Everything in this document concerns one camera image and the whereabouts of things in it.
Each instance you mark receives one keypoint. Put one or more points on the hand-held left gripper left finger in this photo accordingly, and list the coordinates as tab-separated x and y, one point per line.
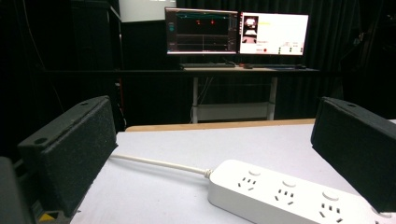
74	155

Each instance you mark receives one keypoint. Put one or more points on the black keyboard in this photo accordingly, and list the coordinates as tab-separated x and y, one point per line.
207	65

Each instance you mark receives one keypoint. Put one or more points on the white-legged monitor desk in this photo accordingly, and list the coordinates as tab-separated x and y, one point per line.
233	93

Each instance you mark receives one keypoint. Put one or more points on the black computer mouse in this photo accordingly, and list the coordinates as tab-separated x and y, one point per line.
248	66

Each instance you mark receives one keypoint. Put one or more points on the dark cabinet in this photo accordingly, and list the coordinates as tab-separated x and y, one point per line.
93	56

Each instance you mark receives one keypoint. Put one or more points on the white power strip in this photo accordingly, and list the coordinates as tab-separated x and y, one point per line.
280	196

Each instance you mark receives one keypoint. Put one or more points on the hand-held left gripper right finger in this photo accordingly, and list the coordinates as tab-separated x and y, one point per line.
358	155

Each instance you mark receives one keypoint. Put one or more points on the white-screen computer monitor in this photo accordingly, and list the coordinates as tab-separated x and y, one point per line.
274	34

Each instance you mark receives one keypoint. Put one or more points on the dark-screen computer monitor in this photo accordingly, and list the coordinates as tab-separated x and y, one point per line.
202	31

